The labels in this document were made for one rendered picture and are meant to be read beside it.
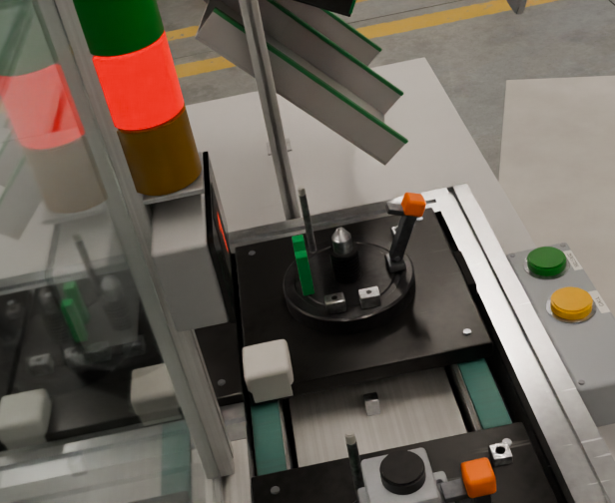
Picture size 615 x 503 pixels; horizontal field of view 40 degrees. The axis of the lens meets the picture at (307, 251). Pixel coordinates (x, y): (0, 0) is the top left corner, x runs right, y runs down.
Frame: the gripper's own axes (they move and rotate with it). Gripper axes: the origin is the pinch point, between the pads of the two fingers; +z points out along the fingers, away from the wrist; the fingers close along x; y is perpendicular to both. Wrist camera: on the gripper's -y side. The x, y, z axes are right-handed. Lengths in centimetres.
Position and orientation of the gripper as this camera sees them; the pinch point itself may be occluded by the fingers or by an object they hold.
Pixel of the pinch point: (509, 1)
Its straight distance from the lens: 84.5
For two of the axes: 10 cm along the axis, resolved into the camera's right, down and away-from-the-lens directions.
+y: 9.8, -2.0, 0.1
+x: -1.3, -5.9, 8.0
